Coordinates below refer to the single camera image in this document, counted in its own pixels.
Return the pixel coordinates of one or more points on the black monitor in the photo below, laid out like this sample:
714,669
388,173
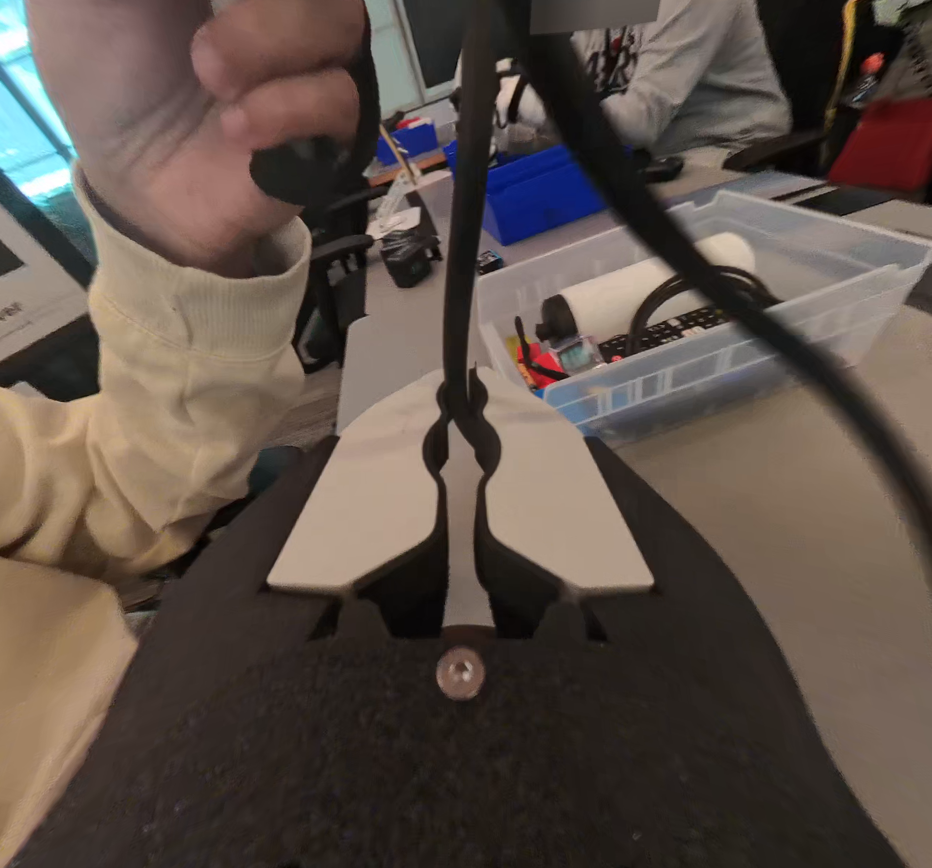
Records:
429,9

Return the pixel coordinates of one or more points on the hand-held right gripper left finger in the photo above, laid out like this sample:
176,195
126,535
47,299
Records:
364,511

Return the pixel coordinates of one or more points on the red bag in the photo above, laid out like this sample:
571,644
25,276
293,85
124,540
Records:
888,147

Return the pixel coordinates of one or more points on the black mouse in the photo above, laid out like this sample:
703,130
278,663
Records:
664,167

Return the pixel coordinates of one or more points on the black jacket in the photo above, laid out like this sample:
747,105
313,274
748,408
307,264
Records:
823,45

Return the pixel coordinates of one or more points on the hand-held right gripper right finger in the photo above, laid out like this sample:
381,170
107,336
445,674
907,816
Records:
568,511

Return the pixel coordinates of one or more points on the white paper towel roll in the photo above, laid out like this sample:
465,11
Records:
619,293

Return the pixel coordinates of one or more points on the small black device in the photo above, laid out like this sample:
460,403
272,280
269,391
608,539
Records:
408,260

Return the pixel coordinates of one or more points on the black remote control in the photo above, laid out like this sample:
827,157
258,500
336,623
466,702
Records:
655,336

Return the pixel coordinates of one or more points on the framed tag poster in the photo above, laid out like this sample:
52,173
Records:
36,285

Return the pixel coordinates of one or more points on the bottle with red cap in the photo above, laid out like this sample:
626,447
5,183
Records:
868,78

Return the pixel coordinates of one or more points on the grey desk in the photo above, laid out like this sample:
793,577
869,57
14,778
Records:
764,555

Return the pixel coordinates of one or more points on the blue plastic bin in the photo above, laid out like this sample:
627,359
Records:
539,191
408,143

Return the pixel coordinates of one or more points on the clear plastic container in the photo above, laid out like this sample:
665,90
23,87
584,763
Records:
837,263

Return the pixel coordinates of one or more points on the black office chair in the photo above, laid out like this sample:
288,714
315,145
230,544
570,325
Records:
335,278

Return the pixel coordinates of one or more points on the person's left hand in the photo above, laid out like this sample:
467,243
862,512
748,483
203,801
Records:
131,81

